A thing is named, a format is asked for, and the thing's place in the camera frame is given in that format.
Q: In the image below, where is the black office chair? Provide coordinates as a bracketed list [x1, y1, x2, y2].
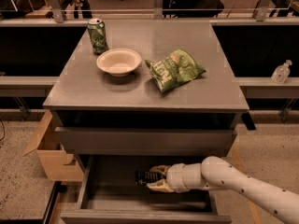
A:
[163, 0, 224, 18]

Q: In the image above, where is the open middle drawer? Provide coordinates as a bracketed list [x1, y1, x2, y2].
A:
[61, 156, 232, 224]

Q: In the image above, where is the white paper bowl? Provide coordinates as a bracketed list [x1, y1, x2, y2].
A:
[96, 49, 142, 77]

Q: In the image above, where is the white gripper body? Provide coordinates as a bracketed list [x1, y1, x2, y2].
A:
[166, 163, 189, 193]

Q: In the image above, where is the black rxbar chocolate bar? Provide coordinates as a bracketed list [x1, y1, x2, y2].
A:
[135, 171, 163, 186]

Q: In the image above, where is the metal railing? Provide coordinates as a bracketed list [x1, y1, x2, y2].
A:
[0, 0, 298, 23]

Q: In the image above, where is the green soda can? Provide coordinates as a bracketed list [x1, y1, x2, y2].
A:
[87, 19, 108, 54]

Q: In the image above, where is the green chip bag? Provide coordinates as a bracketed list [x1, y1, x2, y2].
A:
[145, 49, 206, 93]

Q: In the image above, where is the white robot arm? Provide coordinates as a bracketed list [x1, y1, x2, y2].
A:
[146, 156, 299, 224]

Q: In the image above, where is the closed top drawer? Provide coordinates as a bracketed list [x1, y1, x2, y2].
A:
[55, 127, 236, 156]

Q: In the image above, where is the grey drawer cabinet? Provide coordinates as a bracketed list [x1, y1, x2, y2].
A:
[42, 19, 250, 224]

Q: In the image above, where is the clear sanitizer bottle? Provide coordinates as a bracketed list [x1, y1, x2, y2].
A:
[271, 60, 292, 84]

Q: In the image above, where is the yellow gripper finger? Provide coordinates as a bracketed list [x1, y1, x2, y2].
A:
[149, 165, 170, 176]
[147, 179, 174, 193]

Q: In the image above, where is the cardboard box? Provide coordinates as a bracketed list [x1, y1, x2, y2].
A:
[23, 111, 84, 182]

